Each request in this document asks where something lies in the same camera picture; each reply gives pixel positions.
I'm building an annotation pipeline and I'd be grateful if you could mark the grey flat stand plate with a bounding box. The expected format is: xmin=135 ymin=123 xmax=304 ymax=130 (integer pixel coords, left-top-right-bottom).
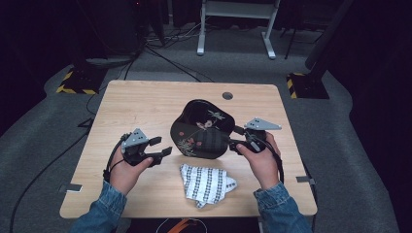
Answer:
xmin=85 ymin=55 xmax=134 ymax=68

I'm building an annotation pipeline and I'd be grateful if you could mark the right hand-held gripper cable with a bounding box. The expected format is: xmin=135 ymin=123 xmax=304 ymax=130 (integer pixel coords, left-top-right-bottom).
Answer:
xmin=264 ymin=138 xmax=286 ymax=184

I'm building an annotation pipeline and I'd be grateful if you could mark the white striped cloth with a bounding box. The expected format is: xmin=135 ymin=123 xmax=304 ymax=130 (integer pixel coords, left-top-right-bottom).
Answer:
xmin=179 ymin=163 xmax=238 ymax=209

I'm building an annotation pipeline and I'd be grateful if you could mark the person's right hand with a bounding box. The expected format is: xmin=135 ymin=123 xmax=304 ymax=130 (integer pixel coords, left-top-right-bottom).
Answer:
xmin=235 ymin=131 xmax=282 ymax=190

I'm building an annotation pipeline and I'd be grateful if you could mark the dark slanted pole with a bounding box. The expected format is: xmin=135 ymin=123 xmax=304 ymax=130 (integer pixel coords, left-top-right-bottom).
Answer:
xmin=304 ymin=0 xmax=354 ymax=79

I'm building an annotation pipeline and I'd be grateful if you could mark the long black floor cable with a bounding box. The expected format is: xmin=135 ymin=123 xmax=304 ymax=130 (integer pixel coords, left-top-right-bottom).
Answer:
xmin=9 ymin=117 xmax=95 ymax=233

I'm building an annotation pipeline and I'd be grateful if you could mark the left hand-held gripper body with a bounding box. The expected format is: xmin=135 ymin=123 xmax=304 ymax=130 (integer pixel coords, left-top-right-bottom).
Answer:
xmin=120 ymin=127 xmax=163 ymax=168

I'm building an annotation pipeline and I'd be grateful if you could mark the person's left hand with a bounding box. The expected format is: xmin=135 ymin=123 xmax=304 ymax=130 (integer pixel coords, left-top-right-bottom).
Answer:
xmin=108 ymin=149 xmax=155 ymax=196

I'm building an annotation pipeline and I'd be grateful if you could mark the orange strap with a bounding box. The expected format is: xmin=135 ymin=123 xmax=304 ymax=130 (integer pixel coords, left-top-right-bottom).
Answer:
xmin=167 ymin=217 xmax=196 ymax=233

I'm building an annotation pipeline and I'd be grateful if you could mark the grey tape strip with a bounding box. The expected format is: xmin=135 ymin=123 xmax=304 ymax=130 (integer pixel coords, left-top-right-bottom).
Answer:
xmin=294 ymin=175 xmax=316 ymax=186

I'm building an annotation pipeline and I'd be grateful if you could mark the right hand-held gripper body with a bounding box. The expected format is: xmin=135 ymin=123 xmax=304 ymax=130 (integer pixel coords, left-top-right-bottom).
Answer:
xmin=240 ymin=116 xmax=282 ymax=154

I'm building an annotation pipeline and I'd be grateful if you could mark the black yellow striped stand base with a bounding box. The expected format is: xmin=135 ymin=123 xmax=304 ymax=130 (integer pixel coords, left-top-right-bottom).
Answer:
xmin=55 ymin=64 xmax=108 ymax=95
xmin=286 ymin=72 xmax=330 ymax=100

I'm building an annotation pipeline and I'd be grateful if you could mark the thin white cable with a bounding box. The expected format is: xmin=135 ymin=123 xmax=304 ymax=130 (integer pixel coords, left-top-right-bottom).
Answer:
xmin=154 ymin=216 xmax=208 ymax=233

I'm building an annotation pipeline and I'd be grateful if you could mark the white desk frame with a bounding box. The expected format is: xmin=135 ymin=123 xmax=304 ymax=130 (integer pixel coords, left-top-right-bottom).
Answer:
xmin=196 ymin=0 xmax=282 ymax=60

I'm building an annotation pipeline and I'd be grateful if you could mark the bundle of floor cables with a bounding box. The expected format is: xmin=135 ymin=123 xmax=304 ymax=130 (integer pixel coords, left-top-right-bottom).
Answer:
xmin=144 ymin=20 xmax=216 ymax=83

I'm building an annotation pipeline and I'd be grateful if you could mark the hand-held gripper cable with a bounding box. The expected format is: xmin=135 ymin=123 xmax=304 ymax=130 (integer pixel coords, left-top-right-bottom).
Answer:
xmin=102 ymin=132 xmax=131 ymax=183
xmin=264 ymin=138 xmax=286 ymax=184

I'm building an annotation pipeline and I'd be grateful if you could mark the left hand-held gripper cable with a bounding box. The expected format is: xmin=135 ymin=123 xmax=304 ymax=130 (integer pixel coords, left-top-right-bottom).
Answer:
xmin=102 ymin=132 xmax=131 ymax=183

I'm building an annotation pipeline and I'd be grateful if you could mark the black printed bag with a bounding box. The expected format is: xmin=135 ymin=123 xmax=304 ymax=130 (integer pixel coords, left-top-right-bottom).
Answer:
xmin=169 ymin=99 xmax=236 ymax=160

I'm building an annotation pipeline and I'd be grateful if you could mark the thin black tripod leg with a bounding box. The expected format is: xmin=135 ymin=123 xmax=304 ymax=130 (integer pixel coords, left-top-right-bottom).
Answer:
xmin=284 ymin=27 xmax=299 ymax=60

